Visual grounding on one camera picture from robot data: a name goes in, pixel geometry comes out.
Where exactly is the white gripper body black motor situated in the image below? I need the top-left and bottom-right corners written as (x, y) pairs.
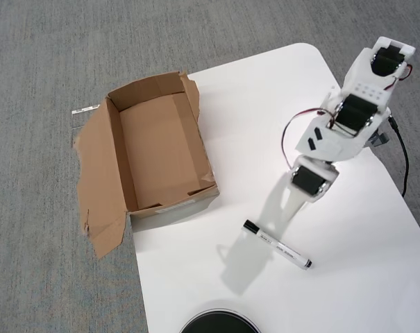
top-left (288, 156), bottom-right (339, 204)

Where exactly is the black round disc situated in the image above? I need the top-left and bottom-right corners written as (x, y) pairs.
top-left (178, 300), bottom-right (261, 333)

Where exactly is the open brown cardboard box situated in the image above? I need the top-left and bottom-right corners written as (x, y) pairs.
top-left (72, 69), bottom-right (220, 260)

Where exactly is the clear tape strip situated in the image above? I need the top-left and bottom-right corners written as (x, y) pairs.
top-left (71, 103), bottom-right (102, 131)

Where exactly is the grey table clamp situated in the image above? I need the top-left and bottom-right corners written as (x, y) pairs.
top-left (367, 130), bottom-right (390, 148)

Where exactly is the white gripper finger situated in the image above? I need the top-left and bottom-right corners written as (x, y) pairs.
top-left (261, 187), bottom-right (290, 230)
top-left (281, 188), bottom-right (313, 229)

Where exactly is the black power cable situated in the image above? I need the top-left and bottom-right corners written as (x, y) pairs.
top-left (388, 117), bottom-right (410, 198)

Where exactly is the white marker pen black cap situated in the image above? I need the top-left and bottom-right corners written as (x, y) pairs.
top-left (242, 219), bottom-right (313, 271)

